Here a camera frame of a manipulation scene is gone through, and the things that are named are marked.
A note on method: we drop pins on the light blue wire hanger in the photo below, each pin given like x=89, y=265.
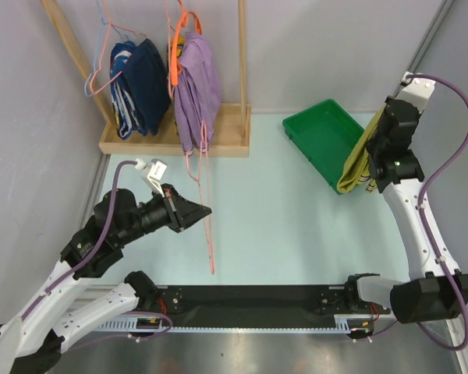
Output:
x=101, y=28

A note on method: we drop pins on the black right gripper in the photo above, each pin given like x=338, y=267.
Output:
x=387, y=99

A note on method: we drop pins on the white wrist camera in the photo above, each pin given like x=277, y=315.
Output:
x=416, y=91
x=152, y=172

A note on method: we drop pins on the purple trousers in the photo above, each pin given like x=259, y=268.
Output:
x=198, y=96

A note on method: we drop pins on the wooden clothes rack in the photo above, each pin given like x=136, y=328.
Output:
x=231, y=128

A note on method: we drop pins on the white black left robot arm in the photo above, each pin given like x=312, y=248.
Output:
x=34, y=340

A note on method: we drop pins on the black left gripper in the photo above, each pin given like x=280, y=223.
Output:
x=179, y=207

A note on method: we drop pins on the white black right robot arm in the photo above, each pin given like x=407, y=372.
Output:
x=437, y=288

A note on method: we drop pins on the pink wire hanger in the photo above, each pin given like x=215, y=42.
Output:
x=203, y=181

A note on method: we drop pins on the navy blue trousers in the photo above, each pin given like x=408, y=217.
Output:
x=140, y=96

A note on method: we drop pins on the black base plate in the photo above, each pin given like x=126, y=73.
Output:
x=272, y=300

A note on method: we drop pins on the white cable duct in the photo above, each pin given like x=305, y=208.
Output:
x=247, y=322

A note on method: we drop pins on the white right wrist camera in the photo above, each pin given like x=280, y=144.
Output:
x=416, y=91

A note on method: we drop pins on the yellow trousers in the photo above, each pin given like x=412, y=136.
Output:
x=356, y=168

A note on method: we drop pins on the green plastic tray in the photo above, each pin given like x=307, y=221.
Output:
x=326, y=135

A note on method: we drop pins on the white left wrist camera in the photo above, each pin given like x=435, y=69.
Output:
x=152, y=172

